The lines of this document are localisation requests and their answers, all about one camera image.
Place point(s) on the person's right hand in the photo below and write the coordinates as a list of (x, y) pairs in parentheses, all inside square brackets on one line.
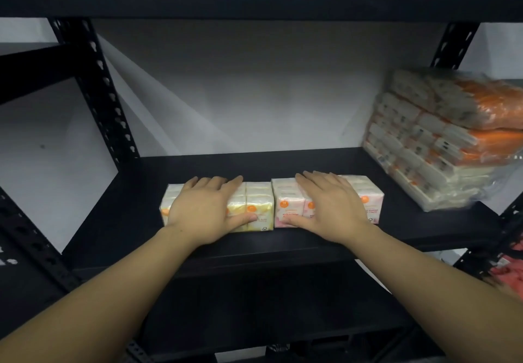
[(335, 211)]

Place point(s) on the person's left hand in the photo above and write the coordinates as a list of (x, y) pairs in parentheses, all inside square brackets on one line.
[(200, 211)]

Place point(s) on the pink tissue pack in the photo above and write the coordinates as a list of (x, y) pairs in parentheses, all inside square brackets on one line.
[(286, 197)]

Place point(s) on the yellow tissue pack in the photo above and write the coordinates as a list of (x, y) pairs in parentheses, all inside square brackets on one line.
[(259, 199)]

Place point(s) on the person's left forearm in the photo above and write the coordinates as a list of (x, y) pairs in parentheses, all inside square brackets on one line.
[(102, 301)]

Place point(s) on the person's right forearm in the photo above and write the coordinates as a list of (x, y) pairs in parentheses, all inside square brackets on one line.
[(441, 293)]

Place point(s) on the white box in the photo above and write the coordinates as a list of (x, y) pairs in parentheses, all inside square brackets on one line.
[(241, 355)]

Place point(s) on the black mesh basket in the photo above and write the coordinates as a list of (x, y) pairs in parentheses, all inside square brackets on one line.
[(278, 349)]

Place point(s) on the pink cloth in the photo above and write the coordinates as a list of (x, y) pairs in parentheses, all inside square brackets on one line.
[(510, 268)]

